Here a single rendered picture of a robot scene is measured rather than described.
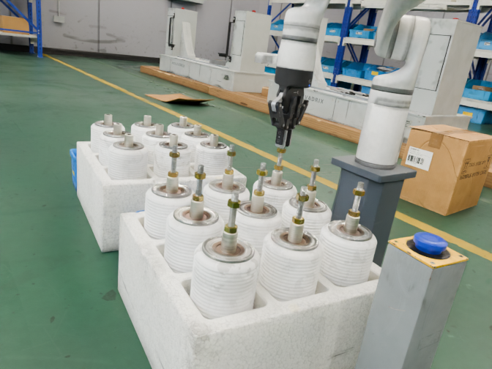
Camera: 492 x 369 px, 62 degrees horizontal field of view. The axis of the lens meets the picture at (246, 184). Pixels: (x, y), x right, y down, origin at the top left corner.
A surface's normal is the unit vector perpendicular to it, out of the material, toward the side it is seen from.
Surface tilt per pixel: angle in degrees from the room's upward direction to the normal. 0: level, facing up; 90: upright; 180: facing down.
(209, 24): 90
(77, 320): 0
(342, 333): 90
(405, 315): 90
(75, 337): 0
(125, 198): 90
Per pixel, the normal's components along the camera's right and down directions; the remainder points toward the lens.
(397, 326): -0.87, 0.06
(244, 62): 0.58, 0.33
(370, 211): -0.15, 0.30
